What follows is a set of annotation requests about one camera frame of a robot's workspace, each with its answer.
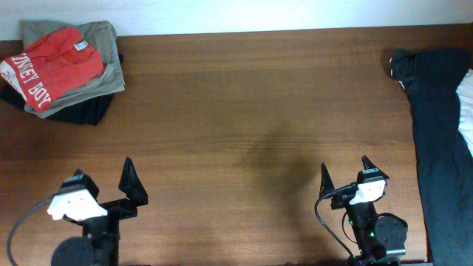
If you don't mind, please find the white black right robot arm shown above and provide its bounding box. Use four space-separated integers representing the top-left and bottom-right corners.
314 156 408 265

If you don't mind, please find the folded black garment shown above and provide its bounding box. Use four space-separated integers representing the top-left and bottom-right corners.
1 54 123 125

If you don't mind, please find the white cloth at right edge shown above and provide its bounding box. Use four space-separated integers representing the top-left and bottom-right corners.
456 69 473 153

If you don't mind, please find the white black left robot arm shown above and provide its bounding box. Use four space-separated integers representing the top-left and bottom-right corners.
47 157 149 266

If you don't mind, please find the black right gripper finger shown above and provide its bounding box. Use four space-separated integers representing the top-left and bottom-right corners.
361 155 382 174
319 163 335 198

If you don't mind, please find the folded olive green garment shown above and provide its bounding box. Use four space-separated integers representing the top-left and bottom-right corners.
21 21 125 118

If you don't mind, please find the dark garment at right edge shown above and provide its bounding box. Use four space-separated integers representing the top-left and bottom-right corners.
389 48 472 265

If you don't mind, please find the orange printed t-shirt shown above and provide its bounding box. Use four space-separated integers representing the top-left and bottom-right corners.
1 27 104 113

